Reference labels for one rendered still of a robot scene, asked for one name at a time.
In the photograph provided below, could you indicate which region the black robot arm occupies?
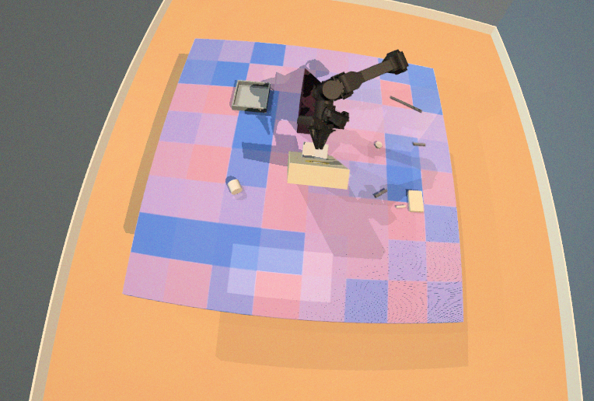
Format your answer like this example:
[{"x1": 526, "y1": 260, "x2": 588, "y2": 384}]
[{"x1": 312, "y1": 49, "x2": 409, "y2": 127}]

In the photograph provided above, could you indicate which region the cream rectangular block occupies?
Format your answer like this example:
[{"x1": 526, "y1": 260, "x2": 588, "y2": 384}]
[{"x1": 408, "y1": 190, "x2": 424, "y2": 213}]

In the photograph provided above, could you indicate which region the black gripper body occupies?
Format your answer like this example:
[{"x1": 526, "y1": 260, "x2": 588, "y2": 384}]
[{"x1": 297, "y1": 99, "x2": 344, "y2": 130}]

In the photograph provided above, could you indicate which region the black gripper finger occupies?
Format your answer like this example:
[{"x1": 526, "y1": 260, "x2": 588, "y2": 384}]
[
  {"x1": 306, "y1": 127, "x2": 326, "y2": 149},
  {"x1": 320, "y1": 129, "x2": 336, "y2": 150}
]

